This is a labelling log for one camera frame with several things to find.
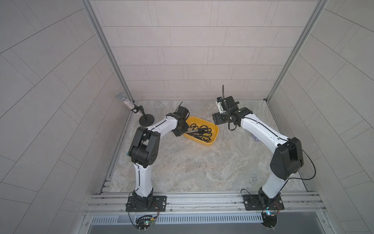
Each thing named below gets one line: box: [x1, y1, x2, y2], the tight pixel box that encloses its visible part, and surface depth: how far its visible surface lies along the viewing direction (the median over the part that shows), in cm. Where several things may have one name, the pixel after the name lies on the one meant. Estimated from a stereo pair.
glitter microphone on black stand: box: [116, 92, 155, 127], surface depth 91 cm
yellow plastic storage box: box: [183, 116, 220, 147], surface depth 100 cm
